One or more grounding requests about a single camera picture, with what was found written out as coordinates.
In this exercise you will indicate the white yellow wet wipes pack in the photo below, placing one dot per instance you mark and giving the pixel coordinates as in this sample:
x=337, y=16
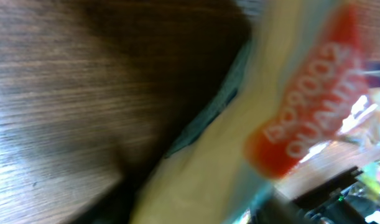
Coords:
x=308, y=78

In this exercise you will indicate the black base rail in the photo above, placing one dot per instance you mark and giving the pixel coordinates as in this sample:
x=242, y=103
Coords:
x=344, y=199

